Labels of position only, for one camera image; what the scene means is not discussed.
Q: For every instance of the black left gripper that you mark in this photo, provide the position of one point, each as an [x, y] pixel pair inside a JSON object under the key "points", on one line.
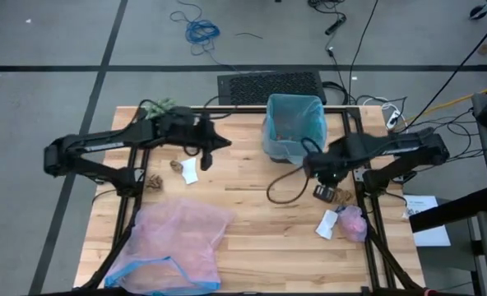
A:
{"points": [[182, 127]]}

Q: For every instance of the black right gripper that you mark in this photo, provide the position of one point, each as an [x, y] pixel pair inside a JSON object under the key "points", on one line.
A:
{"points": [[326, 166]]}

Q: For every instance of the brown paper ball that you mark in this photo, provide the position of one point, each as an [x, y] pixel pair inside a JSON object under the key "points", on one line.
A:
{"points": [[177, 166], [154, 182], [344, 196]]}

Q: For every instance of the small knotted pink plastic bag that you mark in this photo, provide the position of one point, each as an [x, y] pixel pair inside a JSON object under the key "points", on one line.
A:
{"points": [[352, 225]]}

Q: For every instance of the grey plastic trash bin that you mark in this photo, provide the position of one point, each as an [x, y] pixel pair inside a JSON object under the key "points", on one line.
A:
{"points": [[280, 159]]}

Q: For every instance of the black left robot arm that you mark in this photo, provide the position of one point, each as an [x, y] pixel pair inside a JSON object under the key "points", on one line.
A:
{"points": [[99, 144]]}

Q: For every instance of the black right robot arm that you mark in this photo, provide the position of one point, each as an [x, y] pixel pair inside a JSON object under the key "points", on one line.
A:
{"points": [[408, 146]]}

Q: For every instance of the green crumpled object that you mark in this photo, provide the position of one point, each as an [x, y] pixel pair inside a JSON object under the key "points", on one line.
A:
{"points": [[158, 109]]}

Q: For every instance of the white power strip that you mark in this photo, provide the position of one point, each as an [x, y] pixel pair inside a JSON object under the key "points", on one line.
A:
{"points": [[393, 119]]}

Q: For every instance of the white printed paper sheet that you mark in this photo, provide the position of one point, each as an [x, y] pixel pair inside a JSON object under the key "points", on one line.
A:
{"points": [[428, 236]]}

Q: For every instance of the black bar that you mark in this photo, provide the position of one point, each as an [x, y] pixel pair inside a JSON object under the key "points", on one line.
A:
{"points": [[453, 209]]}

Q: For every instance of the black power strip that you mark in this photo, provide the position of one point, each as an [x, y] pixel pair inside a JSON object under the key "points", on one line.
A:
{"points": [[336, 25]]}

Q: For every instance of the black chair wheel base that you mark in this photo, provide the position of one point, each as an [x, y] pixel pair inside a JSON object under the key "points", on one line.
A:
{"points": [[483, 10]]}

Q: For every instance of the black aluminium table frame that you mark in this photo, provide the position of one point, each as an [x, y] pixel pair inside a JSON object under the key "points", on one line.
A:
{"points": [[251, 110]]}

